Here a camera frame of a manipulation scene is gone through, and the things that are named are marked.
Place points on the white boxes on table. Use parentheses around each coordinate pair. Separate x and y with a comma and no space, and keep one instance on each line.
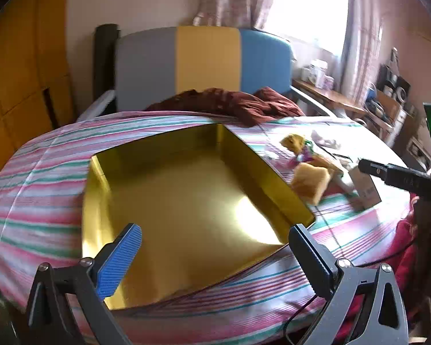
(318,73)

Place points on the brown blanket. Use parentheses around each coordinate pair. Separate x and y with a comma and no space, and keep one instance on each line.
(230,102)

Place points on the grey yellow blue headboard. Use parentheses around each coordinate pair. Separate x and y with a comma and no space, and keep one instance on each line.
(204,61)

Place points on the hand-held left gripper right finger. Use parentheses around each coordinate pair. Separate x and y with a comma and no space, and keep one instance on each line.
(310,262)

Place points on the gold tin box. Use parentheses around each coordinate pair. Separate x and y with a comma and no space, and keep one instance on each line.
(186,194)

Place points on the white bed rail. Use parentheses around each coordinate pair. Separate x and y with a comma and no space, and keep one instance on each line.
(95,106)

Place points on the cardboard box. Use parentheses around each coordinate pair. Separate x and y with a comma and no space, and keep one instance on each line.
(388,106)

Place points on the window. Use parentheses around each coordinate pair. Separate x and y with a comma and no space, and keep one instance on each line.
(309,10)

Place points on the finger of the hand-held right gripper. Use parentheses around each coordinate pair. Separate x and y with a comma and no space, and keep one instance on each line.
(395,174)

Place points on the pink blanket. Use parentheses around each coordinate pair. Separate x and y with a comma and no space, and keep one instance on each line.
(411,251)

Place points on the cream carton box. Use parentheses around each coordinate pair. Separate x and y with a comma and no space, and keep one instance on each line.
(364,187)

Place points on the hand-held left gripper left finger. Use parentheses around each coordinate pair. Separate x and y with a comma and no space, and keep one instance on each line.
(120,262)

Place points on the patterned curtain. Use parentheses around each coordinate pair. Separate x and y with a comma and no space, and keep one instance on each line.
(233,0)

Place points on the wooden wardrobe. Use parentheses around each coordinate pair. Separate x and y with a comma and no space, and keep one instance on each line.
(18,79)

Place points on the wooden side table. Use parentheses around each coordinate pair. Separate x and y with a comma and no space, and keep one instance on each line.
(330,95)

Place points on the black post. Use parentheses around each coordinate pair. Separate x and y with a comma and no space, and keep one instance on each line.
(106,57)

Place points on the grey bed rail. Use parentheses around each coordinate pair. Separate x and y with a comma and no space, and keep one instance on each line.
(309,99)

